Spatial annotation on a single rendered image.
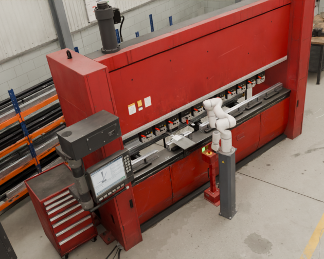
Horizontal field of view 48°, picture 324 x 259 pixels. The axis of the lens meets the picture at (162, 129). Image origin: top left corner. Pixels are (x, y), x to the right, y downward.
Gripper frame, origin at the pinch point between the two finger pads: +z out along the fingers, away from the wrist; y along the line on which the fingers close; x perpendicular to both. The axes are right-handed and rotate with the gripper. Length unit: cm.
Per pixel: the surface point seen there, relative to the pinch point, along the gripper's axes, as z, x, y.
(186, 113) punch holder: -50, -16, -34
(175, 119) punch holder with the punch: -51, -35, -35
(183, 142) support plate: -23.8, -35.6, -20.4
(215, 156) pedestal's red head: 0.0, -6.6, 5.9
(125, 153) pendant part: -84, -138, 13
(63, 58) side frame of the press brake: -149, -136, -84
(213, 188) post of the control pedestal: 54, -8, 5
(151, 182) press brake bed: 9, -88, -21
